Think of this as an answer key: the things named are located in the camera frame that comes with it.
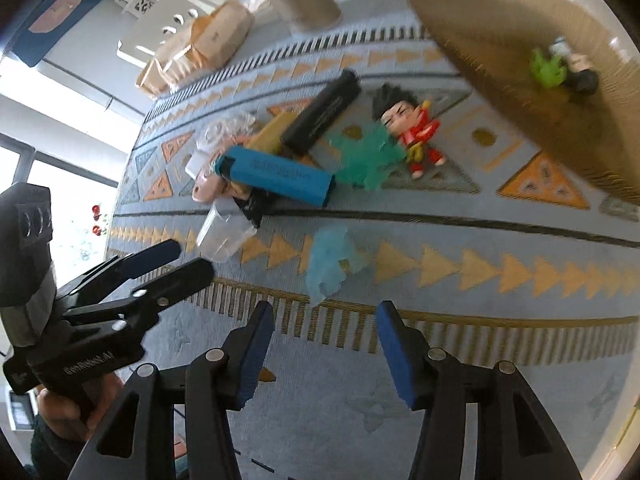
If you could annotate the red chibi figurine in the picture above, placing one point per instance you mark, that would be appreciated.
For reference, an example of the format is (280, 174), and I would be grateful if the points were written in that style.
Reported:
(411, 124)

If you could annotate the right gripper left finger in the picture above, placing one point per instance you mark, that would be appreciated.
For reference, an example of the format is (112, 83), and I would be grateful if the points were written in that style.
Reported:
(135, 438)

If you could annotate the teal gummy toy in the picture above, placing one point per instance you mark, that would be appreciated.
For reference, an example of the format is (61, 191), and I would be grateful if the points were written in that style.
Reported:
(369, 161)

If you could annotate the light blue gummy toy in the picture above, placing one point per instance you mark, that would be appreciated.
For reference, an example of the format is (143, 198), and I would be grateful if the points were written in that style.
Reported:
(332, 258)

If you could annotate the brown ribbed glass bowl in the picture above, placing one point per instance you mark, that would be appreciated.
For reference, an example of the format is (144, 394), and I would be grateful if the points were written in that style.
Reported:
(491, 43)

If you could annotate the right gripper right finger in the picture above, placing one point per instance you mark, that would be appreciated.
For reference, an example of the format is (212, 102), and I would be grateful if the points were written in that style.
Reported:
(516, 438)

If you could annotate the pink patterned box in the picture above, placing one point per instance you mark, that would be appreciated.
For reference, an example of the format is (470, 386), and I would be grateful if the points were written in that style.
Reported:
(208, 186)

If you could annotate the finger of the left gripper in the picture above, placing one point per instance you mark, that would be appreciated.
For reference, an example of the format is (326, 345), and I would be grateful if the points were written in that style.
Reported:
(87, 314)
(150, 259)

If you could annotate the small black toy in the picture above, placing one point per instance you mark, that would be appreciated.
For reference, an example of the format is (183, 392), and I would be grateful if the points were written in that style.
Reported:
(586, 82)

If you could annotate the lime green toy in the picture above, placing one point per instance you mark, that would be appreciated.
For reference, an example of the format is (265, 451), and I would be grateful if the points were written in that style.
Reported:
(548, 72)

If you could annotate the white charger plug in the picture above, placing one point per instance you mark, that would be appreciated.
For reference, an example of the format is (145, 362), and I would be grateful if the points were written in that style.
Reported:
(198, 159)

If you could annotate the red flower plant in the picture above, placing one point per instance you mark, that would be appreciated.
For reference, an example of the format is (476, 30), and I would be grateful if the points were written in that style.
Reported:
(96, 215)

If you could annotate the person's left hand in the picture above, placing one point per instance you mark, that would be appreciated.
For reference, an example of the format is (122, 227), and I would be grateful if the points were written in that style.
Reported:
(63, 416)

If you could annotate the patterned blue table mat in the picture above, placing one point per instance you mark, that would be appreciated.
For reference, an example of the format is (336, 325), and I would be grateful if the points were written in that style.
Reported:
(500, 254)

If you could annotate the clear plastic cup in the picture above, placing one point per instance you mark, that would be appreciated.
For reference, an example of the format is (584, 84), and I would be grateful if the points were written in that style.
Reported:
(224, 231)

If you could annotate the white chair far left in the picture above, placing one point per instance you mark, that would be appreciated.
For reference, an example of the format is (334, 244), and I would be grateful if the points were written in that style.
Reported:
(163, 20)

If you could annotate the orange white tissue pack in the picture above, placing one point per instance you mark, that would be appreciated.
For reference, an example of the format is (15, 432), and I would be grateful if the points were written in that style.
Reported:
(207, 43)

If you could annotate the blue wall picture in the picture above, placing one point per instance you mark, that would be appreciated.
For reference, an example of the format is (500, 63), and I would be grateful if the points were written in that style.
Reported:
(48, 24)

